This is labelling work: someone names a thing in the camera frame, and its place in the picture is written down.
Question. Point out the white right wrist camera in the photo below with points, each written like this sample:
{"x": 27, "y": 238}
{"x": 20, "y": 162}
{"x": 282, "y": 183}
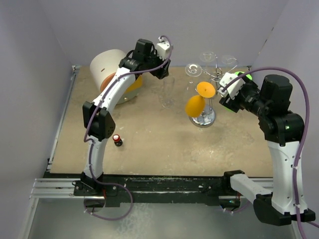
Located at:
{"x": 230, "y": 90}

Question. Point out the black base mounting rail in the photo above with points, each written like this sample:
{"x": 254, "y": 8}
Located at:
{"x": 157, "y": 189}

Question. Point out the small red-capped bottle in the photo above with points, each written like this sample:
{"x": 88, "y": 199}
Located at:
{"x": 117, "y": 140}

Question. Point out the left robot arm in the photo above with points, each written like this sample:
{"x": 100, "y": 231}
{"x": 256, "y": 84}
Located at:
{"x": 117, "y": 75}

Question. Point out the clear stemmed wine glass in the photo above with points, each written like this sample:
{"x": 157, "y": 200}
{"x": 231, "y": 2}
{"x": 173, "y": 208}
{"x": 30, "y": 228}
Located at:
{"x": 193, "y": 71}

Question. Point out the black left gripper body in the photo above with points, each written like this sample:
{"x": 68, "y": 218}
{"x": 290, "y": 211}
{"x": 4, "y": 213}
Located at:
{"x": 155, "y": 61}

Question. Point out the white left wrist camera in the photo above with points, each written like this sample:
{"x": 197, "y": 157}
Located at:
{"x": 163, "y": 48}

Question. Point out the short clear wine glass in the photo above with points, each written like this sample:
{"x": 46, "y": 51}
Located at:
{"x": 209, "y": 59}

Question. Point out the chrome wine glass rack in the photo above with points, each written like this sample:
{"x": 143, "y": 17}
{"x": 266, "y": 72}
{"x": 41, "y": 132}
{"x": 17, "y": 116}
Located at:
{"x": 208, "y": 115}

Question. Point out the green plastic wine glass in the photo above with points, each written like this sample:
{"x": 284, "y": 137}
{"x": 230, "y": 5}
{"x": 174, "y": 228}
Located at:
{"x": 239, "y": 74}

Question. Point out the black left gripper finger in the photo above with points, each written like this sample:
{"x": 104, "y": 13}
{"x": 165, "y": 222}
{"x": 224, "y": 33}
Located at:
{"x": 159, "y": 75}
{"x": 165, "y": 73}

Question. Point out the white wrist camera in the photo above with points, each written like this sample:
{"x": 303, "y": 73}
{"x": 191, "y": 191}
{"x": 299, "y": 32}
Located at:
{"x": 163, "y": 48}
{"x": 230, "y": 90}

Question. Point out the yellow plastic wine glass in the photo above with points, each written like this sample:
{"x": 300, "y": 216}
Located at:
{"x": 196, "y": 104}

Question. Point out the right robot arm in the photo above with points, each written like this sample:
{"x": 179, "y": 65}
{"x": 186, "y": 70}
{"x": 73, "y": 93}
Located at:
{"x": 283, "y": 131}

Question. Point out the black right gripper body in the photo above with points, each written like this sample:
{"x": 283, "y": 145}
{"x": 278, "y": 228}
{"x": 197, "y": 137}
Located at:
{"x": 248, "y": 94}

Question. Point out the tall clear champagne flute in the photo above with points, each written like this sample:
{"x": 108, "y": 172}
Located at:
{"x": 167, "y": 89}

